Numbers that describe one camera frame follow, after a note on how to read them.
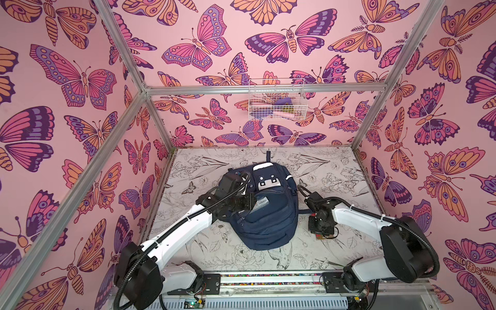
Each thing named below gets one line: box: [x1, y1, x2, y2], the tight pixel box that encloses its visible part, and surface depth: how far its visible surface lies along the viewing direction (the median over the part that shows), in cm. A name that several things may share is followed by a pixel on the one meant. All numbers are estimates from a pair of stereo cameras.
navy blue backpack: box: [218, 151, 312, 250], surface depth 83 cm
